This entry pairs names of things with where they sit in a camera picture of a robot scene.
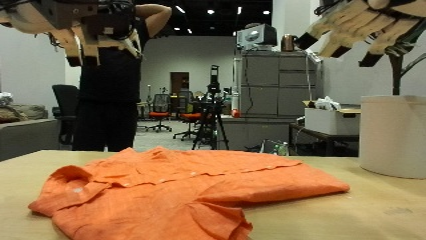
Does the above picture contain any orange button shirt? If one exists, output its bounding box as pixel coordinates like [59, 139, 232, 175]
[27, 145, 352, 240]

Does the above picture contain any green leafy plant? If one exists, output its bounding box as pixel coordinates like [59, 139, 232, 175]
[385, 43, 426, 96]

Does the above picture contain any white power strip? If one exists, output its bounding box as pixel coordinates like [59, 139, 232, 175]
[304, 49, 324, 65]

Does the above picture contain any copper kettle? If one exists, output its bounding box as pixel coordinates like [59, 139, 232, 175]
[280, 33, 300, 53]

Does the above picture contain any black office chair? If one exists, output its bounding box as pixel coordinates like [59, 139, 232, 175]
[51, 84, 82, 146]

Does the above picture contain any person in black clothes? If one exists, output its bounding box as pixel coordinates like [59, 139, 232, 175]
[71, 0, 174, 153]

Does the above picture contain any white crumpled bag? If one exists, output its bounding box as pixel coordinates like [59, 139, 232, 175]
[313, 95, 344, 112]

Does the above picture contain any grey box monitor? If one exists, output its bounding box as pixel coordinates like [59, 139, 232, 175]
[236, 23, 280, 52]

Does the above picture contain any brown cushion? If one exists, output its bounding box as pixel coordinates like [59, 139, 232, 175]
[0, 105, 30, 124]

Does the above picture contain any tall grey drawer cabinet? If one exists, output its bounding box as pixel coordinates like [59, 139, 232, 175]
[239, 50, 323, 118]

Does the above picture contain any white storage box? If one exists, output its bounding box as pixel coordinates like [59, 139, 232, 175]
[304, 106, 363, 136]

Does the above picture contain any white round plant pot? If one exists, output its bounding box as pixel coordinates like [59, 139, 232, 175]
[359, 94, 426, 180]

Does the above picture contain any orange seat office chair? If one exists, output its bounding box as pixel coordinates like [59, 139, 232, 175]
[172, 90, 206, 141]
[147, 93, 174, 133]

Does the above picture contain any grey sofa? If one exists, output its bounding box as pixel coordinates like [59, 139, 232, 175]
[0, 103, 62, 163]

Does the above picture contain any black side table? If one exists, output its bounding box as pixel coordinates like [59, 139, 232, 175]
[289, 122, 361, 158]

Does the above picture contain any low grey cabinet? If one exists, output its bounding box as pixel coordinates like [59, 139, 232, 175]
[219, 114, 297, 151]

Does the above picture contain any green plastic bottle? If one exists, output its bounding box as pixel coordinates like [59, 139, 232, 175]
[276, 141, 291, 157]

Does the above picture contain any black camera tripod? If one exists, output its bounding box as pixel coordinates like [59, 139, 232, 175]
[191, 64, 231, 151]

